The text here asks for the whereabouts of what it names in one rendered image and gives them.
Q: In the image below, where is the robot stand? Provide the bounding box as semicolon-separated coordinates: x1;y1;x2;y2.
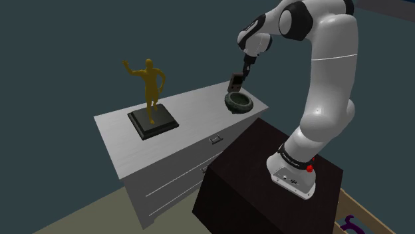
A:
192;117;344;234

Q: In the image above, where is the golden figure on black base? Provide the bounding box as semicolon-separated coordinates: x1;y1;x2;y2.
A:
122;58;180;141

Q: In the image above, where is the dark green bowl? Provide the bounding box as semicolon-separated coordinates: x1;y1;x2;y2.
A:
224;91;254;114

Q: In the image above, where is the light wooden frame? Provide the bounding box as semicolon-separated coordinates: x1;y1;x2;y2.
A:
332;187;397;234

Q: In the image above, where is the white chest of drawers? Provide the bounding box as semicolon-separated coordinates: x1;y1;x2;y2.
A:
93;80;269;230

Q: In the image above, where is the purple curved object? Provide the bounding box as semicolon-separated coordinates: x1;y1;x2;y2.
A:
340;215;366;234

